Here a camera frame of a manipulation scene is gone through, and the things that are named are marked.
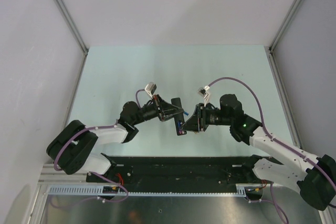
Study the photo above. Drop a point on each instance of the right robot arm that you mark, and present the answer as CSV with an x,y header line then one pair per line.
x,y
311,176

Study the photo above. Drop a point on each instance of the grey cable duct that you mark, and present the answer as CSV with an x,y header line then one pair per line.
x,y
235,190

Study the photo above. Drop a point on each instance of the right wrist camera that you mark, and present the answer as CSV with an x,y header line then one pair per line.
x,y
205,94

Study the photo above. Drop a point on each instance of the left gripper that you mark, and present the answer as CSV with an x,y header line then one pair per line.
x,y
164,106

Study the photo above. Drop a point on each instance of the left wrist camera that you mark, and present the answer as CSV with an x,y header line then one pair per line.
x,y
150,89

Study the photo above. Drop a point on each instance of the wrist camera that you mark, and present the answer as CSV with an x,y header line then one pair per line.
x,y
150,89
205,94

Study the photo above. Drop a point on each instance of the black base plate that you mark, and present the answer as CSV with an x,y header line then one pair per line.
x,y
182,172

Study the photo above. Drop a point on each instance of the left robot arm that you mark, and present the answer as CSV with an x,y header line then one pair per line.
x,y
71,150

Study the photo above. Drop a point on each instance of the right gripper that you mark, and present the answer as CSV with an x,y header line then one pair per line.
x,y
198,121

